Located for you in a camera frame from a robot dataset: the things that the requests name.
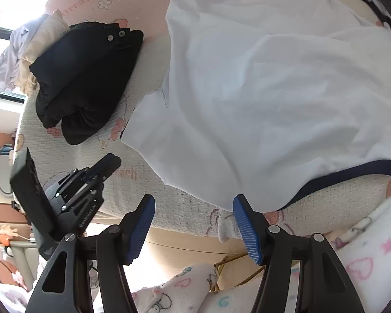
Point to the white shirt navy trim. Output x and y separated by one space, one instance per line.
271 99

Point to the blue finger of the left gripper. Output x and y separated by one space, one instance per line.
105 167

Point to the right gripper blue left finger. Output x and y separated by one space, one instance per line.
116 247

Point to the wicker bamboo basket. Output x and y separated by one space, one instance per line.
235 270

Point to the pink cream Hello Kitty blanket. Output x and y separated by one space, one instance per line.
54 157

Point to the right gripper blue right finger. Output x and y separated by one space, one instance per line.
269 246

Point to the white cream clothes heap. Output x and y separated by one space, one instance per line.
28 43

